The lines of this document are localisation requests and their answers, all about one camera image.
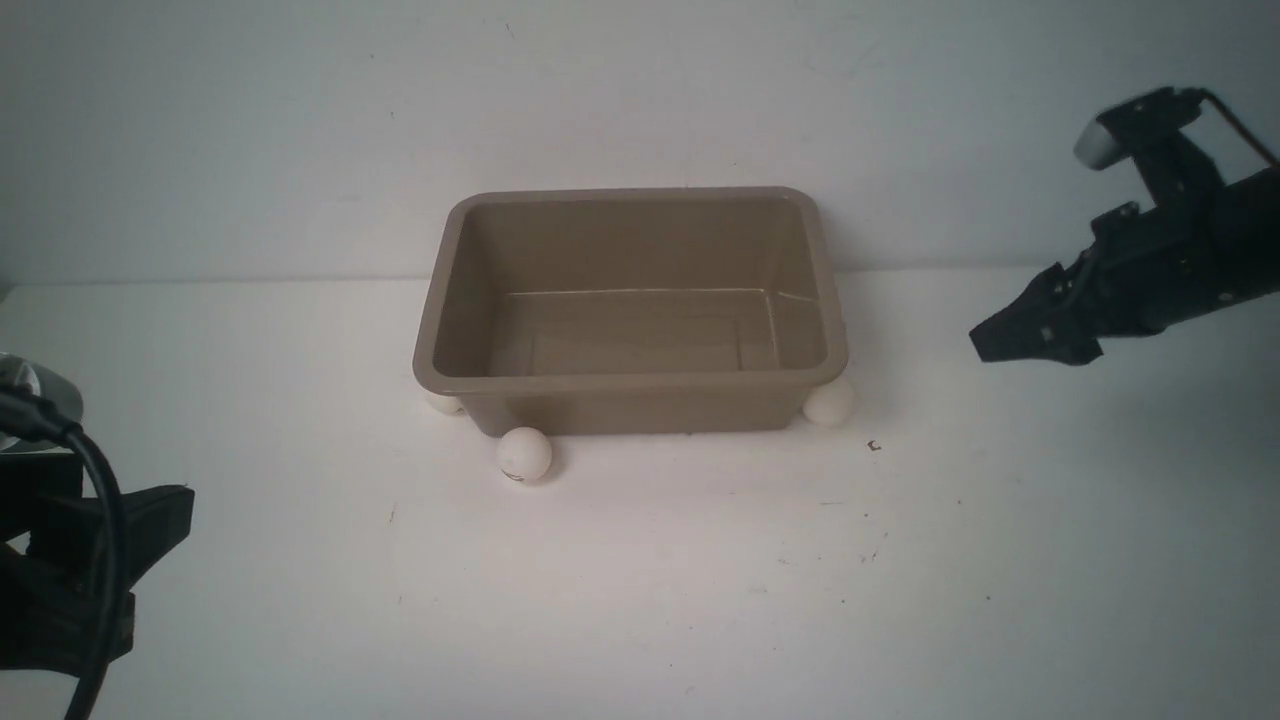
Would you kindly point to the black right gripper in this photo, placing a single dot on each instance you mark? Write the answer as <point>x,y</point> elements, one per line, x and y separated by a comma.
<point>1143,273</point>

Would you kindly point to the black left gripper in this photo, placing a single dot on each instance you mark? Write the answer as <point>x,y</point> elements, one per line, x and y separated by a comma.
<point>54,553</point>

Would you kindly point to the white ball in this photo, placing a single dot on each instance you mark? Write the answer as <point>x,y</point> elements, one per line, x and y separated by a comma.
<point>831,404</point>
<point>446,405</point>
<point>524,454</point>

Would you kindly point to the taupe plastic rectangular bin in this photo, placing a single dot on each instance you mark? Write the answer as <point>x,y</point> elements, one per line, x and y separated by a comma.
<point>600,312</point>

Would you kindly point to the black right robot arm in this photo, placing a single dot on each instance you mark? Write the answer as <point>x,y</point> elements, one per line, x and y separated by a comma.
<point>1257,199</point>

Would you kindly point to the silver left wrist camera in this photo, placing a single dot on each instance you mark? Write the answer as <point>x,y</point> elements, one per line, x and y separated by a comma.
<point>23,375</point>

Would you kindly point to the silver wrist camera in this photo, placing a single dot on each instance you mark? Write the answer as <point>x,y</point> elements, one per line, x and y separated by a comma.
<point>23,375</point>
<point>1096,147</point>

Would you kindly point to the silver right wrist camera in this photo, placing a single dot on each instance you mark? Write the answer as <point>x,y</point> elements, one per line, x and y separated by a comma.
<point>1096,147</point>

